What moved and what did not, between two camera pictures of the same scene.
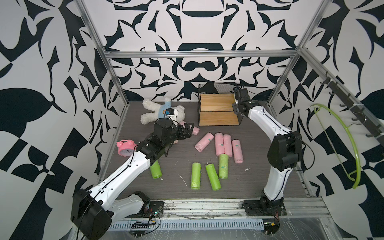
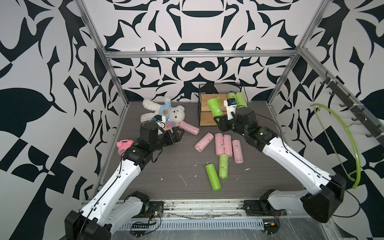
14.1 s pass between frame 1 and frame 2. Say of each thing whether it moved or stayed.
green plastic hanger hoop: stayed
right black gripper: moved
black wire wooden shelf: stayed
